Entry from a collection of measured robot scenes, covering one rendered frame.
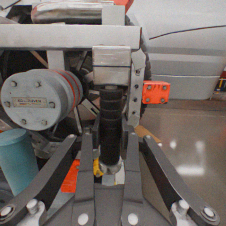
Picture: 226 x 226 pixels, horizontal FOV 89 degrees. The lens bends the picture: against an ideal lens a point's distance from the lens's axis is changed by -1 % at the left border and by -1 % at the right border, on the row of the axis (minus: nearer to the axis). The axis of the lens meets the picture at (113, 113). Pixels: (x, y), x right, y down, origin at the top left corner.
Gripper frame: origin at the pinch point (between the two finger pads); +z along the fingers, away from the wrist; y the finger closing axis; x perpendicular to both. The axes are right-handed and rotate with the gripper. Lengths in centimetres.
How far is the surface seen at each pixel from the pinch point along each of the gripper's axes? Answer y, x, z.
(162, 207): 38, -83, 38
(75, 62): -24, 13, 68
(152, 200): 33, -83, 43
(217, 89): 361, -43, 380
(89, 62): -15, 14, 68
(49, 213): -34, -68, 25
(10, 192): -47, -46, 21
